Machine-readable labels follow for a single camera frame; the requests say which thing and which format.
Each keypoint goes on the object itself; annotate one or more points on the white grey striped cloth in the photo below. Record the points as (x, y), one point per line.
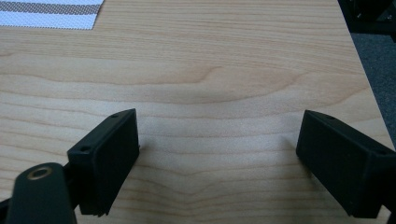
(49, 14)

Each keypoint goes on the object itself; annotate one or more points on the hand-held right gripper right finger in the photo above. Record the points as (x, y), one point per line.
(342, 165)

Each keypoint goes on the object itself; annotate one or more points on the black metal stand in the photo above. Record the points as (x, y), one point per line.
(369, 15)

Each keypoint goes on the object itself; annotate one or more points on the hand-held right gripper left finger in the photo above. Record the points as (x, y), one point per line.
(106, 161)

